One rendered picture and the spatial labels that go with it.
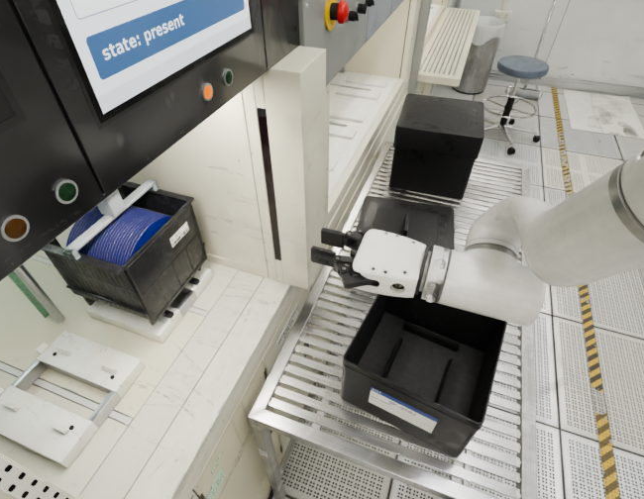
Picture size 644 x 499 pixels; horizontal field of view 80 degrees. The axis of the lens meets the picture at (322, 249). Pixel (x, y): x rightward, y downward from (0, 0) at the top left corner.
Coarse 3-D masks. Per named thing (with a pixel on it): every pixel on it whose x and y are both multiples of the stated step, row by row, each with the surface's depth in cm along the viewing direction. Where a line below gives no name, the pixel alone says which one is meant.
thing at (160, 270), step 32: (128, 192) 88; (160, 192) 85; (96, 224) 74; (192, 224) 86; (64, 256) 71; (160, 256) 78; (192, 256) 89; (96, 288) 79; (128, 288) 74; (160, 288) 80
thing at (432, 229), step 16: (368, 208) 122; (384, 208) 122; (400, 208) 122; (416, 208) 122; (432, 208) 122; (448, 208) 122; (368, 224) 117; (384, 224) 117; (400, 224) 117; (416, 224) 117; (432, 224) 117; (448, 224) 117; (416, 240) 112; (432, 240) 112; (448, 240) 112
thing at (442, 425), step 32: (384, 320) 103; (416, 320) 101; (448, 320) 95; (480, 320) 90; (352, 352) 82; (384, 352) 96; (416, 352) 96; (448, 352) 96; (480, 352) 96; (352, 384) 81; (384, 384) 75; (416, 384) 90; (448, 384) 90; (480, 384) 86; (384, 416) 83; (416, 416) 76; (448, 416) 70; (480, 416) 72; (448, 448) 78
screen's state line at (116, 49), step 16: (192, 0) 41; (208, 0) 44; (224, 0) 46; (240, 0) 49; (144, 16) 36; (160, 16) 38; (176, 16) 40; (192, 16) 42; (208, 16) 44; (224, 16) 47; (112, 32) 33; (128, 32) 35; (144, 32) 36; (160, 32) 38; (176, 32) 40; (192, 32) 43; (96, 48) 32; (112, 48) 34; (128, 48) 35; (144, 48) 37; (160, 48) 39; (96, 64) 33; (112, 64) 34; (128, 64) 36
